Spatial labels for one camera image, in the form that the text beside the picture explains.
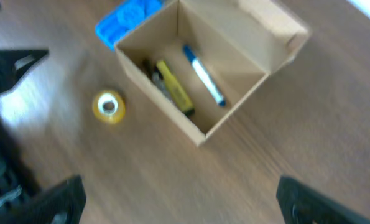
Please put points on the yellow highlighter with dark cap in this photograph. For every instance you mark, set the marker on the yellow highlighter with dark cap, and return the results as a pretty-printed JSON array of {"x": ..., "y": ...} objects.
[{"x": 176, "y": 90}]

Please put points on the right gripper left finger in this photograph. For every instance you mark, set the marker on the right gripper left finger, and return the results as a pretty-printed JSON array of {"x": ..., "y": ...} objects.
[{"x": 63, "y": 203}]

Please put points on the cardboard box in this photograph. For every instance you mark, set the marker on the cardboard box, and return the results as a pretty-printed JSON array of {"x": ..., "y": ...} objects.
[{"x": 240, "y": 43}]

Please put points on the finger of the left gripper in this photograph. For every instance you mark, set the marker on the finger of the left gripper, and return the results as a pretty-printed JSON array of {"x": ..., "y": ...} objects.
[{"x": 14, "y": 64}]

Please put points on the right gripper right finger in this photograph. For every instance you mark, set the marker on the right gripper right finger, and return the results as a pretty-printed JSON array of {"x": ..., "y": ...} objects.
[{"x": 300, "y": 204}]

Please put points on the blue magnetic whiteboard duster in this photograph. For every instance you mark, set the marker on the blue magnetic whiteboard duster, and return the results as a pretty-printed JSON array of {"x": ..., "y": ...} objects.
[{"x": 124, "y": 18}]

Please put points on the yellow tape roll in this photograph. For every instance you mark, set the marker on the yellow tape roll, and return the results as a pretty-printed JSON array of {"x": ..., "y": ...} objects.
[{"x": 108, "y": 106}]

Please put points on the blue whiteboard marker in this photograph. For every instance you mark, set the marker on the blue whiteboard marker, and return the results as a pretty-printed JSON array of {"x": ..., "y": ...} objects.
[{"x": 204, "y": 76}]

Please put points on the black whiteboard marker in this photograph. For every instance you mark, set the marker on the black whiteboard marker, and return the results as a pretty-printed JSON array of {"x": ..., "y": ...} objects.
[{"x": 156, "y": 78}]

